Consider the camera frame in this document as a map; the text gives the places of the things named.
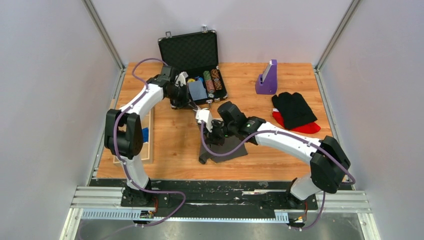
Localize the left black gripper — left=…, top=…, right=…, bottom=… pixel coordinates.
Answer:
left=166, top=83, right=198, bottom=111

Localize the red underwear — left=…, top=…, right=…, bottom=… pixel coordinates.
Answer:
left=272, top=108, right=321, bottom=134

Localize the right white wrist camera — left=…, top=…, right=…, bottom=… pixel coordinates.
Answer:
left=195, top=109, right=213, bottom=133

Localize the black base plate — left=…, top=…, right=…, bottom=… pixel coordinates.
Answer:
left=121, top=180, right=320, bottom=219

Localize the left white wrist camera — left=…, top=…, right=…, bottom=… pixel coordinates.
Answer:
left=174, top=71, right=188, bottom=87

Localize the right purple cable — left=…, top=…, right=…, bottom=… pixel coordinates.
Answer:
left=200, top=120, right=357, bottom=232

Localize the grey underwear white waistband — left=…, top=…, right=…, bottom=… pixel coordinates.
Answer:
left=198, top=126, right=248, bottom=165

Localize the black underwear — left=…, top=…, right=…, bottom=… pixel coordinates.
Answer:
left=271, top=92, right=318, bottom=130

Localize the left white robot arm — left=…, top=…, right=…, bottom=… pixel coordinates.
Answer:
left=104, top=65, right=190, bottom=207

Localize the blue rolled cloth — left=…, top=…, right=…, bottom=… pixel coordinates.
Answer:
left=142, top=127, right=149, bottom=143

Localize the purple card holder stand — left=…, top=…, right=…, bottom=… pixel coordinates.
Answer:
left=255, top=59, right=278, bottom=95

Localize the purple cable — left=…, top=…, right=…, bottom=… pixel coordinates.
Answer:
left=200, top=120, right=357, bottom=232
left=113, top=58, right=187, bottom=229

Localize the black poker chip case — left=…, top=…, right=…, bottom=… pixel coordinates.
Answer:
left=157, top=26, right=229, bottom=105

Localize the wooden compartment tray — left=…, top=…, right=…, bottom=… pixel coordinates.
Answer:
left=104, top=106, right=154, bottom=164

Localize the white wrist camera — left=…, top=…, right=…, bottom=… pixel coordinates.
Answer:
left=174, top=71, right=188, bottom=87
left=195, top=109, right=213, bottom=133

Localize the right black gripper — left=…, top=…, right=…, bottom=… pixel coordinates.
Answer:
left=202, top=119, right=237, bottom=148

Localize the slotted cable duct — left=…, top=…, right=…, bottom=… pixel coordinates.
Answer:
left=81, top=208, right=290, bottom=223

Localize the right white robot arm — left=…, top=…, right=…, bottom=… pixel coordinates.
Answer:
left=195, top=101, right=353, bottom=209

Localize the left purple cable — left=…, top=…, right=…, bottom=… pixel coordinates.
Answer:
left=113, top=58, right=187, bottom=229

